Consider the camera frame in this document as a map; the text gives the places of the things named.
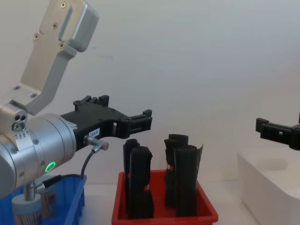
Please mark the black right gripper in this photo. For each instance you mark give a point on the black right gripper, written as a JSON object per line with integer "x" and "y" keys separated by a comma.
{"x": 295, "y": 137}

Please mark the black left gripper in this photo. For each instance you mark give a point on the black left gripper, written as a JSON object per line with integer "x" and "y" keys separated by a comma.
{"x": 93, "y": 122}

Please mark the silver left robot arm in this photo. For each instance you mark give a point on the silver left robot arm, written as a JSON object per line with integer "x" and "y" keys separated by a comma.
{"x": 35, "y": 140}

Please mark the black roll with red band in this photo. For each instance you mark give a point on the black roll with red band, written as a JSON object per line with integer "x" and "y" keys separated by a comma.
{"x": 170, "y": 178}
{"x": 127, "y": 159}
{"x": 186, "y": 182}
{"x": 140, "y": 182}

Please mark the white box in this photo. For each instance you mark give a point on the white box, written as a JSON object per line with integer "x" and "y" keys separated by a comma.
{"x": 264, "y": 182}

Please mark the blue plastic bin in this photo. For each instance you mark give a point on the blue plastic bin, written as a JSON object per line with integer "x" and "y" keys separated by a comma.
{"x": 72, "y": 199}

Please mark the small metal brush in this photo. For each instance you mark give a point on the small metal brush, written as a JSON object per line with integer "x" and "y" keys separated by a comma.
{"x": 48, "y": 204}

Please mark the red plastic bin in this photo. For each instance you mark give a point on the red plastic bin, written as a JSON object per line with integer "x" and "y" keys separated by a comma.
{"x": 201, "y": 206}

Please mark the grey-capped brush with threaded stem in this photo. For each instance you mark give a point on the grey-capped brush with threaded stem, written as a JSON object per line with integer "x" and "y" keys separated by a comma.
{"x": 25, "y": 208}

